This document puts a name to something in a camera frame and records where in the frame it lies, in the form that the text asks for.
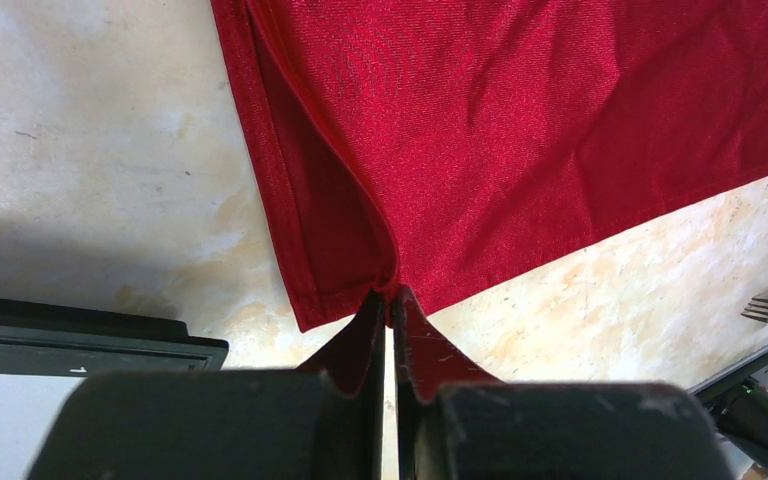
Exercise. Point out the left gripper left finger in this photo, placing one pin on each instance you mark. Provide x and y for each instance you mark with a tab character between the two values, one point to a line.
320	420

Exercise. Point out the red cloth napkin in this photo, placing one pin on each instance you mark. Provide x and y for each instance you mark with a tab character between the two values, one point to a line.
451	146

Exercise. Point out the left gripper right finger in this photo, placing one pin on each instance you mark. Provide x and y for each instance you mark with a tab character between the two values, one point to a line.
457	421

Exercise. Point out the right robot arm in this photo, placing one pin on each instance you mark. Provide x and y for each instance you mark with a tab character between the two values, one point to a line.
738	403

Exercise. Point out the black white checkerboard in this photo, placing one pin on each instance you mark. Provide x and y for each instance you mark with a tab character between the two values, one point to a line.
46	351

